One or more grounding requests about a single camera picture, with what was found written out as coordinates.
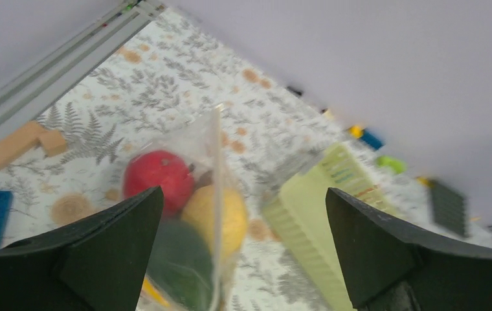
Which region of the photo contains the dark green avocado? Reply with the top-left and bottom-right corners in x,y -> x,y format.
146,219 -> 214,310

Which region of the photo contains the tan wooden block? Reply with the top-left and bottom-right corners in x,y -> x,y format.
0,121 -> 68,170

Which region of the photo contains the grey building baseplate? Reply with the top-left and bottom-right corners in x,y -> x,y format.
429,179 -> 469,238

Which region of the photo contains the orange mango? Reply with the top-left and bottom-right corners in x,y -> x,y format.
142,277 -> 170,307

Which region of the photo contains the yellow lemon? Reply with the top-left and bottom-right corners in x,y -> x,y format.
181,185 -> 249,261

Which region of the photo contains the red apple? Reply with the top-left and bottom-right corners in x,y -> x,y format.
122,150 -> 195,217

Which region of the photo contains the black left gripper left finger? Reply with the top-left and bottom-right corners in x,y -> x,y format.
0,187 -> 164,310

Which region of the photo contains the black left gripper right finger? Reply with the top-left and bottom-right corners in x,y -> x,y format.
326,188 -> 492,310

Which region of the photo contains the green arch block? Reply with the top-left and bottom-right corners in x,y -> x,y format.
375,155 -> 407,174

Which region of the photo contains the pale green perforated basket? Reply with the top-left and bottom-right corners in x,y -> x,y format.
262,143 -> 399,310

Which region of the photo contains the clear dotted zip top bag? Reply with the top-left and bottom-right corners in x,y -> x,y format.
121,105 -> 249,310

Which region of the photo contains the blue yellow brick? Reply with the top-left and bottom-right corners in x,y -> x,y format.
348,125 -> 385,150

